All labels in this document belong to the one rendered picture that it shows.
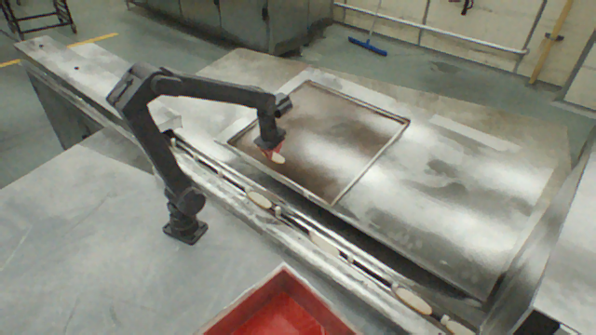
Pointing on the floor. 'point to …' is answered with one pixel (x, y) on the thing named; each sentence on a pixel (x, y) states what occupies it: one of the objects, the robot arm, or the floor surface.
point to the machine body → (70, 136)
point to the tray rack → (38, 17)
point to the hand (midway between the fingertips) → (273, 154)
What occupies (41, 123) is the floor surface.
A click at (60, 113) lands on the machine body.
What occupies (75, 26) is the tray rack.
